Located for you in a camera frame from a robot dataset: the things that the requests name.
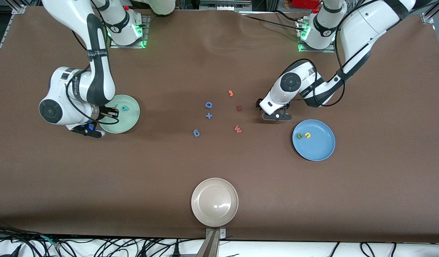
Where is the black table cable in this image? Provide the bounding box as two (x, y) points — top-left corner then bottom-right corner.
(239, 14), (304, 30)
(273, 9), (300, 22)

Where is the pale green plate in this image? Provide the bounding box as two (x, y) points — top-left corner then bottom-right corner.
(98, 94), (141, 134)

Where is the red box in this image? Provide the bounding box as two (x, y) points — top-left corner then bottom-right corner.
(292, 0), (321, 9)

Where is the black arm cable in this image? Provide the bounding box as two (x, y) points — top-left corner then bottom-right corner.
(64, 30), (120, 125)
(257, 59), (347, 107)

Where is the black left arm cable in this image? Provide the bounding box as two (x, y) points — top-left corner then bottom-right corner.
(257, 59), (347, 107)

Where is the teal floor cable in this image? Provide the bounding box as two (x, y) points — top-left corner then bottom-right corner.
(39, 234), (59, 247)

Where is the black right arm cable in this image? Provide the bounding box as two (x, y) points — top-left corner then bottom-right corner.
(64, 30), (120, 125)

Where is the beige plate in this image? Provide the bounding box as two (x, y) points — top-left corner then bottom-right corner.
(191, 177), (239, 227)

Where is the blue plate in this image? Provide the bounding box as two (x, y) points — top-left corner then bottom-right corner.
(292, 119), (336, 162)

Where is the aluminium profile with bracket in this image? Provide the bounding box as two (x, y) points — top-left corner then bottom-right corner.
(196, 227), (227, 257)

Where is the aluminium table frame rail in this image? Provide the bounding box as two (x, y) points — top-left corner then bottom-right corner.
(0, 4), (27, 70)
(421, 0), (439, 25)

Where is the white power strip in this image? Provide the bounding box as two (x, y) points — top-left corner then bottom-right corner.
(200, 0), (252, 10)

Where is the brown table cover sheet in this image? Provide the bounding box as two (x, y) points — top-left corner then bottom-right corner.
(0, 6), (439, 244)

